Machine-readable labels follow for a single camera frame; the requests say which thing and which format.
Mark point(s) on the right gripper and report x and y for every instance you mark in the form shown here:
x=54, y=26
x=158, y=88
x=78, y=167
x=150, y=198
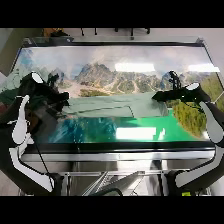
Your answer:
x=166, y=95

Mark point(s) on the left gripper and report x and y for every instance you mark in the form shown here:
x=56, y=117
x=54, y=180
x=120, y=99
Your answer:
x=59, y=96

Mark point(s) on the pale grey T-shirt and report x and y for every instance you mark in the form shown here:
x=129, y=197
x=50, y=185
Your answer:
x=116, y=106

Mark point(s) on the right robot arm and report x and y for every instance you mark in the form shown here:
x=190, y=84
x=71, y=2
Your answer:
x=213, y=128

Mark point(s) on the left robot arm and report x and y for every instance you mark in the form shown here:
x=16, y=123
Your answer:
x=20, y=128

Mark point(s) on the heap of clothes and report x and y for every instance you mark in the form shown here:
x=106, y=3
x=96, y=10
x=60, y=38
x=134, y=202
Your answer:
x=6, y=98

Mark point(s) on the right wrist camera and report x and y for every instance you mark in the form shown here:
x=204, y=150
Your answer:
x=174, y=81

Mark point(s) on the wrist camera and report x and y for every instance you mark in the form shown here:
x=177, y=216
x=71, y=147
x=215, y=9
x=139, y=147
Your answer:
x=174, y=81
x=55, y=80

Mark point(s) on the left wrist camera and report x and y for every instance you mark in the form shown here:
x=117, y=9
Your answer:
x=55, y=80

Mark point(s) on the silver frame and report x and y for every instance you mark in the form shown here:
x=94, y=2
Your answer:
x=110, y=156

